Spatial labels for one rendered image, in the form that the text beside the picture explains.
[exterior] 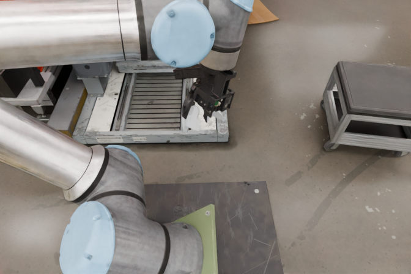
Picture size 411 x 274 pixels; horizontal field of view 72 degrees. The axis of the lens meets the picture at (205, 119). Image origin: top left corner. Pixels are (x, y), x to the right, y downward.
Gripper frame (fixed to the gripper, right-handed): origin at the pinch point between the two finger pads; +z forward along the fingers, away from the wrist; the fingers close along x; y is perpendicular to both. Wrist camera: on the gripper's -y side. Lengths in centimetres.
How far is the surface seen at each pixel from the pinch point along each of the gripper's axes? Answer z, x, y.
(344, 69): 7, 96, 5
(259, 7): 25, 176, -102
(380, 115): 12, 84, 31
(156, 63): 38, 51, -81
